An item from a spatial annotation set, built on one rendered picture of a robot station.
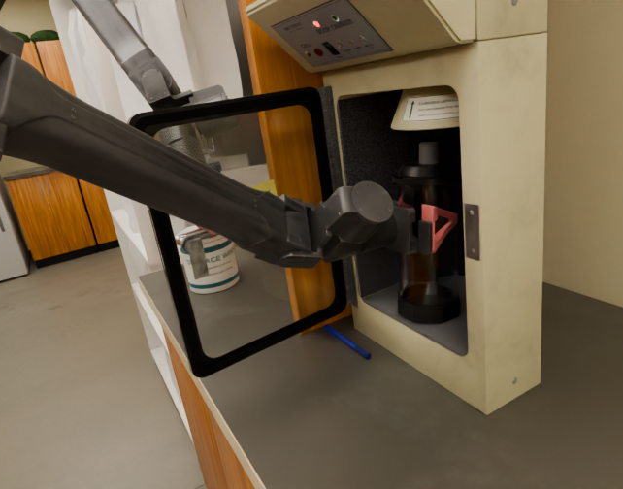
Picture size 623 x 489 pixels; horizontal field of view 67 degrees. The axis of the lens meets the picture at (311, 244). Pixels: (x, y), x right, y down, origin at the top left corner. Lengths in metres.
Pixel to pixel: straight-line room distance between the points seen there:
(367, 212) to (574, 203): 0.57
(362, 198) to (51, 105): 0.33
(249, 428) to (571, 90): 0.80
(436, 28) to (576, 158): 0.55
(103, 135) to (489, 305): 0.47
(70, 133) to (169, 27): 1.31
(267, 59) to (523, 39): 0.40
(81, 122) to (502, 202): 0.45
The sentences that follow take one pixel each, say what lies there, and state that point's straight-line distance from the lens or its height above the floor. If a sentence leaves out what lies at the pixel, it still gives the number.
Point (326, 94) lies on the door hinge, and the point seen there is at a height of 1.37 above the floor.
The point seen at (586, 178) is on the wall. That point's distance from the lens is 1.01.
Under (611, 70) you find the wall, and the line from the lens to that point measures 0.97.
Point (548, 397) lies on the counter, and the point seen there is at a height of 0.94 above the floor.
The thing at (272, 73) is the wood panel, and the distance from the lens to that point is 0.82.
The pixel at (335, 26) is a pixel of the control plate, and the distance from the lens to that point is 0.63.
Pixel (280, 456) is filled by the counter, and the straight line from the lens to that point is 0.68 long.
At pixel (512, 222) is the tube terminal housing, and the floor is 1.20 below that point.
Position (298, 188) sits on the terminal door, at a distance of 0.76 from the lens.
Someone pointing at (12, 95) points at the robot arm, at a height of 1.41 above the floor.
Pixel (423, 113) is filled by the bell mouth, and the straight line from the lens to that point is 0.65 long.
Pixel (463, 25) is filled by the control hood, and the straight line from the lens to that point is 0.54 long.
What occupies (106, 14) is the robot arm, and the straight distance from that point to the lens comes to 0.93.
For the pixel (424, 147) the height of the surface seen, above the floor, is 1.28.
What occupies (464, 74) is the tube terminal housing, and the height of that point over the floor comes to 1.38.
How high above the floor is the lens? 1.39
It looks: 19 degrees down
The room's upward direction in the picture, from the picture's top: 9 degrees counter-clockwise
